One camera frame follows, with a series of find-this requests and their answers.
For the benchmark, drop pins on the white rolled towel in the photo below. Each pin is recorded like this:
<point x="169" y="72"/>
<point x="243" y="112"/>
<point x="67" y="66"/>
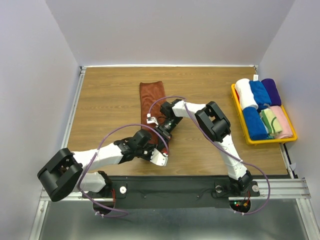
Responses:
<point x="246" y="96"/>

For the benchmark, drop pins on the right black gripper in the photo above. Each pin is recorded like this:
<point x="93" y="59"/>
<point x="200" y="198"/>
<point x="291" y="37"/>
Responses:
<point x="166" y="133"/>

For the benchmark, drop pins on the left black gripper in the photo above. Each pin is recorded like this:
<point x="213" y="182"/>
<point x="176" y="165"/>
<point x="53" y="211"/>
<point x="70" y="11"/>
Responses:
<point x="151" y="147"/>

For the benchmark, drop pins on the purple rolled towel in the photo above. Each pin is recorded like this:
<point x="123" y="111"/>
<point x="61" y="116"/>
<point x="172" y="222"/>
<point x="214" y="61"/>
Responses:
<point x="272" y="91"/>

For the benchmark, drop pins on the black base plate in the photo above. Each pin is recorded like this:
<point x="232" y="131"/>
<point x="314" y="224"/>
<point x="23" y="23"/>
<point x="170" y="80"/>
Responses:
<point x="164" y="192"/>

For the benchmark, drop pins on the pink rolled towel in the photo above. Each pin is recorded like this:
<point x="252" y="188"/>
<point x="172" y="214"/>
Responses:
<point x="286" y="129"/>

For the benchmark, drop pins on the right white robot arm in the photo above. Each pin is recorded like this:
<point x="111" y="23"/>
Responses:
<point x="216" y="128"/>

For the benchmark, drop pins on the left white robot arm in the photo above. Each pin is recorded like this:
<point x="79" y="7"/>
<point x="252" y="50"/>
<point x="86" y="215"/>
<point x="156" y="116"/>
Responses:
<point x="67" y="172"/>

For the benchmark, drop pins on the aluminium frame rail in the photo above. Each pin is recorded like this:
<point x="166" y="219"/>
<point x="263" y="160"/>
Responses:
<point x="115" y="103"/>

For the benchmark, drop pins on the blue teal rolled towel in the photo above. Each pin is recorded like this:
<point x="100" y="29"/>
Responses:
<point x="255" y="126"/>

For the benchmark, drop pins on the green cream patterned towel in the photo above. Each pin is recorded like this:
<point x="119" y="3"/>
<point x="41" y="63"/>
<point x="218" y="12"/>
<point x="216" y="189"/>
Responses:
<point x="270" y="121"/>

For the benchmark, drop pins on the yellow plastic tray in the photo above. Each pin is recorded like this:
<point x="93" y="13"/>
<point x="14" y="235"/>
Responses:
<point x="270" y="139"/>

